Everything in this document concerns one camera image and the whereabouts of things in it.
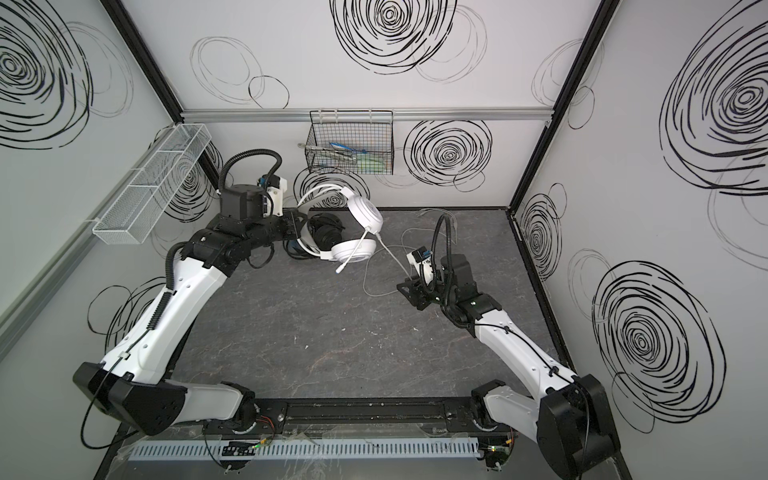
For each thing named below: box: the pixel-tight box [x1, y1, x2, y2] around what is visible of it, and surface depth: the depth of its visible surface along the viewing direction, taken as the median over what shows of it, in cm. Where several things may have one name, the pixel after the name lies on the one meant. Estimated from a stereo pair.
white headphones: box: [297, 184, 383, 274], surface depth 62 cm
